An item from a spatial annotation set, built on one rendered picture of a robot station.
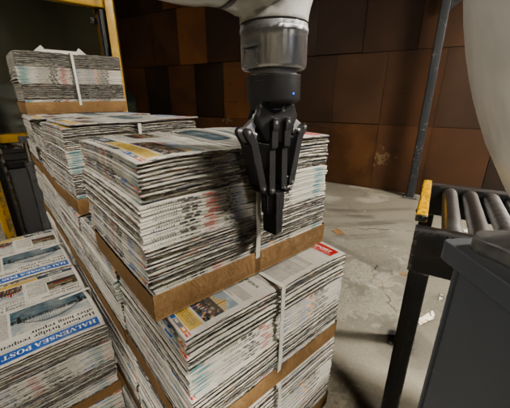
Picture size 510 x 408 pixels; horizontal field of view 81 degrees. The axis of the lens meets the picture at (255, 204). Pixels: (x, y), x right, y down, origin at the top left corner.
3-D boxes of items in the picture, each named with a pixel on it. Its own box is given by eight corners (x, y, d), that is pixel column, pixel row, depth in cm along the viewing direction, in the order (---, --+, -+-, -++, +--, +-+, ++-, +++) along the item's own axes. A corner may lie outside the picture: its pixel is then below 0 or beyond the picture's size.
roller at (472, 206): (487, 234, 74) (499, 251, 73) (472, 187, 112) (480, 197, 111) (465, 242, 77) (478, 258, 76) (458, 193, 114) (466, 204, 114)
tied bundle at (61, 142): (78, 218, 78) (59, 128, 70) (54, 193, 98) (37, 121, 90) (201, 189, 102) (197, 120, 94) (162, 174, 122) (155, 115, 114)
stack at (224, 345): (211, 635, 66) (180, 346, 38) (82, 337, 149) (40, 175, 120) (319, 492, 90) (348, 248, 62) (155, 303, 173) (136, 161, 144)
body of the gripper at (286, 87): (275, 76, 47) (275, 137, 50) (232, 74, 41) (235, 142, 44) (314, 73, 41) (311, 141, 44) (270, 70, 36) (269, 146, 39)
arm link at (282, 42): (225, 28, 40) (227, 76, 42) (274, 13, 33) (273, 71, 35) (274, 36, 45) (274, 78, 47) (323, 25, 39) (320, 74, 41)
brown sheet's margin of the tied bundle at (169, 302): (155, 323, 41) (150, 297, 40) (96, 248, 61) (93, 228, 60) (244, 279, 51) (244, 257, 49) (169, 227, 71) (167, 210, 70)
